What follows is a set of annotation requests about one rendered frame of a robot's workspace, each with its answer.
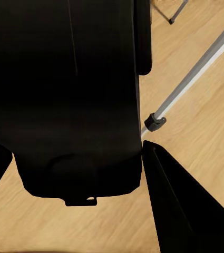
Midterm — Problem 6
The camera tripod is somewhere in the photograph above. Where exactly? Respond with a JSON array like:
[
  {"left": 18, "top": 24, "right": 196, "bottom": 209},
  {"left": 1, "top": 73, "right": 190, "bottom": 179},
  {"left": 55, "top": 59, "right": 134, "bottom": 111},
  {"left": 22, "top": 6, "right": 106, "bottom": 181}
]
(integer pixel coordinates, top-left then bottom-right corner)
[{"left": 141, "top": 0, "right": 224, "bottom": 138}]

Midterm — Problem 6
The digital camera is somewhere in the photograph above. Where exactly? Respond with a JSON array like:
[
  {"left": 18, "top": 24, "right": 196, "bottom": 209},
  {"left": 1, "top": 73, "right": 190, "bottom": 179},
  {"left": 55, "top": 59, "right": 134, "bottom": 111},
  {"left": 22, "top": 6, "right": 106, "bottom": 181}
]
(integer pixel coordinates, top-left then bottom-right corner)
[{"left": 0, "top": 0, "right": 152, "bottom": 207}]

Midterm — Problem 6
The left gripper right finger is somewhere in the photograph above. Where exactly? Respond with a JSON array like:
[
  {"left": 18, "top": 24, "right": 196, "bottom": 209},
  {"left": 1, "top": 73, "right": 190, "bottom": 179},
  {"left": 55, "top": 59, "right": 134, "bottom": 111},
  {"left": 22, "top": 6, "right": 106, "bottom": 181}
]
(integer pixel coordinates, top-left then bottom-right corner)
[{"left": 142, "top": 140, "right": 224, "bottom": 253}]

